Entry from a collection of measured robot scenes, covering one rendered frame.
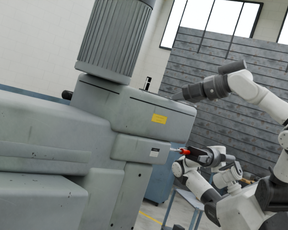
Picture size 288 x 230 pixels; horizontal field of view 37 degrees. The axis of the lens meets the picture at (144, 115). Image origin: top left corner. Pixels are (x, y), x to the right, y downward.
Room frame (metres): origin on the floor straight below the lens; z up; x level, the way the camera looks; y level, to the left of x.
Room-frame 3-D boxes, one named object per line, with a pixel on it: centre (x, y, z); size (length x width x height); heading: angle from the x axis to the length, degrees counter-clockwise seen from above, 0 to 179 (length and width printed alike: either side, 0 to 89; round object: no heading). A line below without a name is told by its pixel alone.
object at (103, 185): (1.53, 0.15, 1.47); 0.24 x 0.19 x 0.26; 51
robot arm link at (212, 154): (1.84, -0.30, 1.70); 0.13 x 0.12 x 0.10; 51
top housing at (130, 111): (1.67, 0.03, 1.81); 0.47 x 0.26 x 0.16; 141
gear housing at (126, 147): (1.65, 0.05, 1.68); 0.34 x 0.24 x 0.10; 141
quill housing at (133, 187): (1.68, 0.03, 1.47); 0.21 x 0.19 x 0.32; 51
